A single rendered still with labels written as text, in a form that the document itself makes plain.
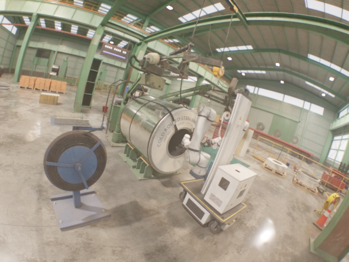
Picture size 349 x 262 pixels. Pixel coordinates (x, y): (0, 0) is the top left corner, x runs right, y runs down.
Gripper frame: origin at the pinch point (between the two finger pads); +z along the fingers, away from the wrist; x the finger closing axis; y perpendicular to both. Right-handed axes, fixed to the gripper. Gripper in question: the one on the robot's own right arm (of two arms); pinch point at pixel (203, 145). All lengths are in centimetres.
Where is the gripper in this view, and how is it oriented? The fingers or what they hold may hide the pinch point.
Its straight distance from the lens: 259.9
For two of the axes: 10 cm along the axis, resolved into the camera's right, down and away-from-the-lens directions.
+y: -5.7, -4.9, -6.6
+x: 0.0, 8.0, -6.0
